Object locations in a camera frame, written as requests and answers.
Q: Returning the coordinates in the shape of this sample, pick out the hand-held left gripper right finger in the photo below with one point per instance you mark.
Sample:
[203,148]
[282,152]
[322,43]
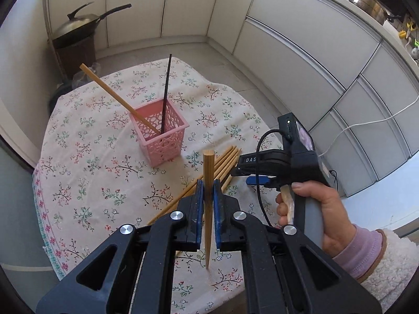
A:
[217,216]

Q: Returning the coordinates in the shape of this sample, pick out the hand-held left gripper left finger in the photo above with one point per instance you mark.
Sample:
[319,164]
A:
[199,216]

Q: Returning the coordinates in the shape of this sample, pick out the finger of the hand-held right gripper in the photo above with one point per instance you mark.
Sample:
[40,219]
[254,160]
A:
[257,180]
[262,163]

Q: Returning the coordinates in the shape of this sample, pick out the pink perforated plastic basket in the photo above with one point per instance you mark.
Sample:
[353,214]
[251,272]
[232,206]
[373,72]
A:
[163,147]

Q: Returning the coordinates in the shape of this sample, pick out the person's right forearm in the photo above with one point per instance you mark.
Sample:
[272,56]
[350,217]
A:
[376,261]

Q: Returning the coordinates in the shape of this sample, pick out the person's right hand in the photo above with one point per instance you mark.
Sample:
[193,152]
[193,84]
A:
[334,216]

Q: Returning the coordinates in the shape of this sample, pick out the floral tablecloth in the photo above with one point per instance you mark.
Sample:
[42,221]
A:
[98,157]

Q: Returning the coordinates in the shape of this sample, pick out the black chopstick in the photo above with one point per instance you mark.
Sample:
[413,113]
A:
[166,88]

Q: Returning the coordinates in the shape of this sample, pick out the yellow kitchen tool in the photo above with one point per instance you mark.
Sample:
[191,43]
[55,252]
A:
[402,33]
[410,26]

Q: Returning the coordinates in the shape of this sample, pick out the steel pot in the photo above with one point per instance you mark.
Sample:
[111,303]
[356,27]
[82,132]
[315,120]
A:
[370,5]

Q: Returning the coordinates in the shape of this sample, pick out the clear plastic bag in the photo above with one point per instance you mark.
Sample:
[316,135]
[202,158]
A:
[83,75]

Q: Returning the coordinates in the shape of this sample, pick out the dark round object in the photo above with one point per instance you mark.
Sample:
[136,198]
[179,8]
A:
[60,95]

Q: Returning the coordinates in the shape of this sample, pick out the black wok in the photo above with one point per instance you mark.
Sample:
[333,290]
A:
[114,9]

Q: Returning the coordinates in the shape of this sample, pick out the grey wok lid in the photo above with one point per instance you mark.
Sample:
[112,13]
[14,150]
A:
[75,26]

